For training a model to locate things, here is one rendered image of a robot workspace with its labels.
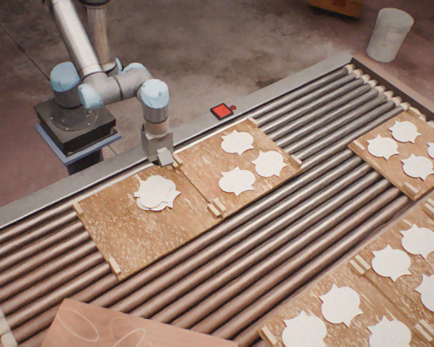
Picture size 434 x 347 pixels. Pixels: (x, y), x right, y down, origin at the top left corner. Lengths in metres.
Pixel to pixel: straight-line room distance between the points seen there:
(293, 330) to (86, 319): 0.60
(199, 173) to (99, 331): 0.71
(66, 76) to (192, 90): 1.89
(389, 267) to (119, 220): 0.94
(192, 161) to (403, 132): 0.94
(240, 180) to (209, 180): 0.12
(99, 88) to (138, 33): 2.85
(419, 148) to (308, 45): 2.34
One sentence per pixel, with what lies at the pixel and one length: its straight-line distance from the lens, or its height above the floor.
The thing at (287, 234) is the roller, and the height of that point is 0.92.
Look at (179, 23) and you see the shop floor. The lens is 4.27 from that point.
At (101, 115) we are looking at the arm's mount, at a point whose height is 0.96.
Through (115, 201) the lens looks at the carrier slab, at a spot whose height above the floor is 0.94.
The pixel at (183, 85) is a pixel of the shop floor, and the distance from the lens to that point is 3.54.
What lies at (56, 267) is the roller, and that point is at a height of 0.91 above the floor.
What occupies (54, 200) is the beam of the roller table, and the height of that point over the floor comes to 0.92.
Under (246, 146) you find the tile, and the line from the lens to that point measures 1.78.
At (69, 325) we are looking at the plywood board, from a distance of 1.30.
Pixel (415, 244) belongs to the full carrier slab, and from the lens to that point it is 1.70.
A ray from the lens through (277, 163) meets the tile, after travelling 1.74.
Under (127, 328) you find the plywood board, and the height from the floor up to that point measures 1.04.
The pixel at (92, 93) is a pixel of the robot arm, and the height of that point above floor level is 1.41.
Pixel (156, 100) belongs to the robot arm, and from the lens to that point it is 1.23.
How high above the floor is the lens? 2.23
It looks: 50 degrees down
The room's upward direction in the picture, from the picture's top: 7 degrees clockwise
